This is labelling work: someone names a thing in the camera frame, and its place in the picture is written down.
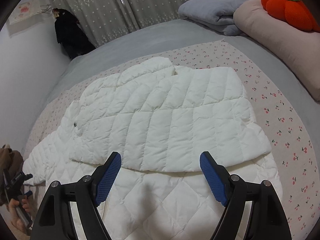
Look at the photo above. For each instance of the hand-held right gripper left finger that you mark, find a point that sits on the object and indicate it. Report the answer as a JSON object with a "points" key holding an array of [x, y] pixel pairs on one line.
{"points": [[108, 180]]}

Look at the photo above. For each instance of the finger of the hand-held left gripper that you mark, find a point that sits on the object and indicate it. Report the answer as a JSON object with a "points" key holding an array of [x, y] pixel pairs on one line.
{"points": [[25, 177], [26, 194]]}

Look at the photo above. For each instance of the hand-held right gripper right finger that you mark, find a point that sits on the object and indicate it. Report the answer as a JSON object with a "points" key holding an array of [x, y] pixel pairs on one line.
{"points": [[212, 180]]}

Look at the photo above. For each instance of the white quilted hooded jacket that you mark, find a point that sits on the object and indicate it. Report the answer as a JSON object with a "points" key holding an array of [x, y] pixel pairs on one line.
{"points": [[162, 120]]}

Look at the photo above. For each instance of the person's left hand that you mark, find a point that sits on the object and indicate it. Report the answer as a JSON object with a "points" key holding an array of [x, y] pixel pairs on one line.
{"points": [[18, 226]]}

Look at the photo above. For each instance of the brown cloth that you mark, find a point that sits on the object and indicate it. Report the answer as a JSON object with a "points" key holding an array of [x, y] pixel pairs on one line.
{"points": [[11, 162]]}

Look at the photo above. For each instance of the cherry print bed mat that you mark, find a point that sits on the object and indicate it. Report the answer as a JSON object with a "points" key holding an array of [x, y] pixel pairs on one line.
{"points": [[275, 105]]}

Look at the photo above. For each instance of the black hanging garment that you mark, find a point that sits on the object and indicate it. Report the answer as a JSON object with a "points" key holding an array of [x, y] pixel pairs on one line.
{"points": [[70, 35]]}

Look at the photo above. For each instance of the grey bed sheet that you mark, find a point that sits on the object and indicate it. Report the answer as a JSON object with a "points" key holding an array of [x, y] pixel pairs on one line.
{"points": [[155, 35]]}

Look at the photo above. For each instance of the folded pink duvet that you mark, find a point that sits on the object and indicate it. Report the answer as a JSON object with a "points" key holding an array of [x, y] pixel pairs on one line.
{"points": [[275, 35]]}

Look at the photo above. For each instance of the grey star print curtain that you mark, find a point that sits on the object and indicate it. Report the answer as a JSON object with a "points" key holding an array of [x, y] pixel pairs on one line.
{"points": [[100, 12]]}

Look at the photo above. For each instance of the folded grey blanket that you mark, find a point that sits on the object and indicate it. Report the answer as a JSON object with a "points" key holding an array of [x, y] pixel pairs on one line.
{"points": [[207, 10]]}

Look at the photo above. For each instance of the orange pumpkin cushion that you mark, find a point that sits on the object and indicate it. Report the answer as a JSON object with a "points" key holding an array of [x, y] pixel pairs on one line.
{"points": [[287, 10]]}

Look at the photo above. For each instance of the wall hanging cloth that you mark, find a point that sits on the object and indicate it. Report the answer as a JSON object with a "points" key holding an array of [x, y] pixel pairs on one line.
{"points": [[23, 11]]}

